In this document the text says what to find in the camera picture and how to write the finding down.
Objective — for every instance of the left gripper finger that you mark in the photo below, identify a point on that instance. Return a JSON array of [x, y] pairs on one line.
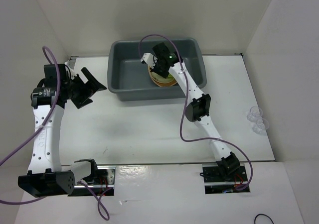
[[80, 102], [93, 84]]

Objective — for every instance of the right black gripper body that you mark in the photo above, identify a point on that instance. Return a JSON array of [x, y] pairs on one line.
[[158, 69]]

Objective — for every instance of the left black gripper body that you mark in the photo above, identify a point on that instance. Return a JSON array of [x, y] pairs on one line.
[[76, 87]]

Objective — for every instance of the cream ceramic plate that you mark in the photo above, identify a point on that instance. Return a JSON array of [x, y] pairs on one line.
[[163, 80]]

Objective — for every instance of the woven bamboo fan-shaped basket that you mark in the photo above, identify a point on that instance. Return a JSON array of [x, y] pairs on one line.
[[163, 85]]

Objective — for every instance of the clear plastic cups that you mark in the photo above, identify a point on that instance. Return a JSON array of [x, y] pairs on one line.
[[254, 114]]

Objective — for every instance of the green plastic plate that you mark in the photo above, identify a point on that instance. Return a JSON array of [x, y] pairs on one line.
[[153, 73]]

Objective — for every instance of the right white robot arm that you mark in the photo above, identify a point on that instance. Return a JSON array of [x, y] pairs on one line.
[[197, 111]]

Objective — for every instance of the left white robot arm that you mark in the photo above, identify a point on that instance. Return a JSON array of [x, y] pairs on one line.
[[45, 175]]

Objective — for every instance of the grey plastic bin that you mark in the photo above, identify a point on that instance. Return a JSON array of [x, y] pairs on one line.
[[129, 79]]

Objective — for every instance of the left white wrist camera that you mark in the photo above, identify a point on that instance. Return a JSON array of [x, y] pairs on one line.
[[70, 72]]

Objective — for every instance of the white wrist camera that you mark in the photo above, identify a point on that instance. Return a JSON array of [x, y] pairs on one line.
[[70, 72], [149, 59]]

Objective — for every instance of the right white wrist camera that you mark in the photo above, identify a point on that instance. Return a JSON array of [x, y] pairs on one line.
[[149, 59]]

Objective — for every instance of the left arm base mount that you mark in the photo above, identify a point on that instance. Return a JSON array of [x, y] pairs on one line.
[[102, 185]]

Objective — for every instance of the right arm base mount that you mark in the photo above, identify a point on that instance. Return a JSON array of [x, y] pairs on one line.
[[215, 184]]

